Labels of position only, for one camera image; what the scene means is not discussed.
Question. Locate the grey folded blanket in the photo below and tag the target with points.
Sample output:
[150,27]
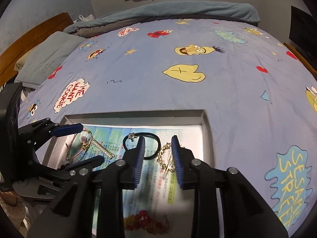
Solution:
[89,32]

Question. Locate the blue folded blanket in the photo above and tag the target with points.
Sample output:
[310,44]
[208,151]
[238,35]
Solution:
[243,12]

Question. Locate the pearl hair clip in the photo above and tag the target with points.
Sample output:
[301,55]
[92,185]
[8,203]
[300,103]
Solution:
[94,142]

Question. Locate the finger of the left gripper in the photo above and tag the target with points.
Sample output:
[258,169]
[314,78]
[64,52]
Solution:
[90,164]
[65,130]

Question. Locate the wooden headboard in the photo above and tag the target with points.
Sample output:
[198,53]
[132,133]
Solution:
[28,41]

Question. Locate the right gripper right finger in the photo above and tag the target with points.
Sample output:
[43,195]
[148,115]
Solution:
[225,201]

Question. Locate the colourful printed paper sheet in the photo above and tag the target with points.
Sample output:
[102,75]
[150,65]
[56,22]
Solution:
[158,207]

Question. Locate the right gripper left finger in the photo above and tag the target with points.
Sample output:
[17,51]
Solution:
[71,212]

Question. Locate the blue cartoon bed sheet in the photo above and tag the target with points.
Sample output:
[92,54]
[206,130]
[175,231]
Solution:
[259,98]

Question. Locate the grey cardboard tray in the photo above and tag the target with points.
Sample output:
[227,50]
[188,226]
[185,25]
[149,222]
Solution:
[153,119]

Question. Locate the grey pillow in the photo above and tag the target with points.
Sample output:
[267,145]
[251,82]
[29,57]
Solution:
[47,57]

